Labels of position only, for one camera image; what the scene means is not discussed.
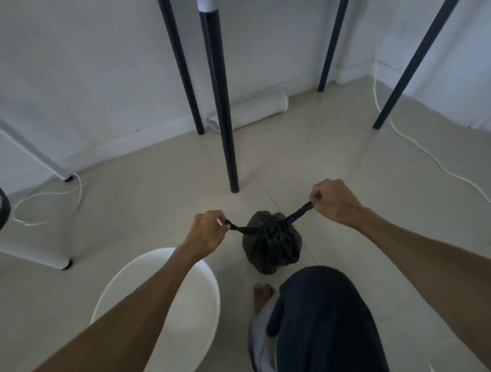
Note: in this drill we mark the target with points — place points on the person's left hand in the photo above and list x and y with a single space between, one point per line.
203 233

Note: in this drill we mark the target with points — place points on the person's right hand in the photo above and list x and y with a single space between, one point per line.
337 205

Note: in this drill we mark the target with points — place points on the person's right fingers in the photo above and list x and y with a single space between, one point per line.
317 196

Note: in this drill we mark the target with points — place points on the person's left fingers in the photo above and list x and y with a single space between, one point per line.
221 224

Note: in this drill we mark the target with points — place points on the black garbage bag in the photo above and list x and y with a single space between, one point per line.
270 243

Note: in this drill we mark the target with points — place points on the person's right forearm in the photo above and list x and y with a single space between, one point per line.
433 264

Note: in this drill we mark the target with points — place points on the person's left forearm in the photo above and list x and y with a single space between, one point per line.
122 310

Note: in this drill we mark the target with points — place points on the person's bare foot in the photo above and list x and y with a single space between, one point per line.
262 297

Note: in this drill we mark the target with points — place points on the white round bin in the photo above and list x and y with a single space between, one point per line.
180 306

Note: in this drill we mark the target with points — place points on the white rolled mat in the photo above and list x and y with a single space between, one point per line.
253 109

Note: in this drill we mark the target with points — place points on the person's dark shorts leg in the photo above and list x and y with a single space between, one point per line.
322 322

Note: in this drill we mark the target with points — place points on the black table leg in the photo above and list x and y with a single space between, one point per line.
333 46
414 65
219 95
181 67

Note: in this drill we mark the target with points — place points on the dark round object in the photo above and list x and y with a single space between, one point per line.
4 209

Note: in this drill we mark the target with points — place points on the white metal frame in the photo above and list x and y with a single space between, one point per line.
34 214

